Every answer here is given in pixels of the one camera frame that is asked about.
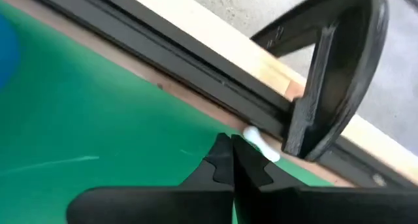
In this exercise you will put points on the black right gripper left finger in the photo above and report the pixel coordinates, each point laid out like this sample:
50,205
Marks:
147,204

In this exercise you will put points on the blue plastic bin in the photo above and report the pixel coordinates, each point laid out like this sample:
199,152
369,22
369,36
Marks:
6,51

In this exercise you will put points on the black table clamp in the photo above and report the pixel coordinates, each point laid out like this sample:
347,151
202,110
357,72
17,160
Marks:
339,87

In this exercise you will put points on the white plastic bone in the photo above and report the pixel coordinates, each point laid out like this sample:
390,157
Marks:
261,144

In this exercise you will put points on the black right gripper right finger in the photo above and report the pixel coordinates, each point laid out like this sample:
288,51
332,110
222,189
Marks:
294,207

